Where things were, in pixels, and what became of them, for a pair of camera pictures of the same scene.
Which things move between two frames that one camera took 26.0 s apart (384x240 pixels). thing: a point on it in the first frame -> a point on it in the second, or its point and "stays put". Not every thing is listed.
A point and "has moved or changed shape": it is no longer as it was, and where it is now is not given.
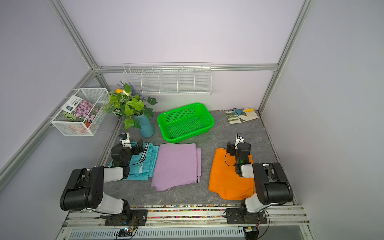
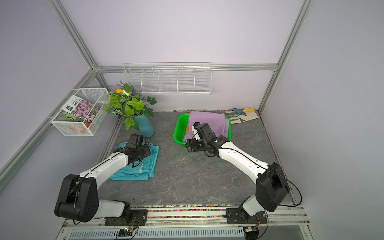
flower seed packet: [81, 108] stays put
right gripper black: [232, 146] -> [191, 146]
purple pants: [177, 164] -> [217, 123]
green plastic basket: [185, 122] has moved or changed shape
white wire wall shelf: [169, 77] stays put
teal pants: [142, 165] stays put
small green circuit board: [125, 232] stays put
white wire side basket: [83, 113] stays put
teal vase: [147, 128] stays put
